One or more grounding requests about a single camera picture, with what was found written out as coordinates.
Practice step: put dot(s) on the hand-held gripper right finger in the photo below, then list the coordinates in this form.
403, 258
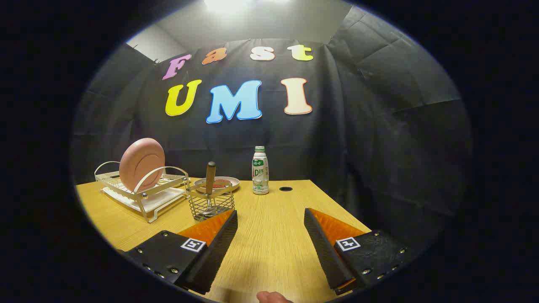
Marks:
324, 252

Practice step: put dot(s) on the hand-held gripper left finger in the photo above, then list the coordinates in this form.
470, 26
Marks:
219, 252

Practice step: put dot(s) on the pink plate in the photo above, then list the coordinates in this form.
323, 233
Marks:
141, 164

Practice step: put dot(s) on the grey plate with sausages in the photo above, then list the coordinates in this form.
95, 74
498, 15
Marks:
233, 183

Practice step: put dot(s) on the pile of red sausage pieces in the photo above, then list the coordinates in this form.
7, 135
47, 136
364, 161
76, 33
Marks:
221, 184

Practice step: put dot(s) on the white green label bottle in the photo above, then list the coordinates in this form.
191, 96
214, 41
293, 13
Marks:
260, 176

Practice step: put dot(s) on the black backdrop cloth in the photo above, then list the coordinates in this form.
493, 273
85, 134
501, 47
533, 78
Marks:
379, 147

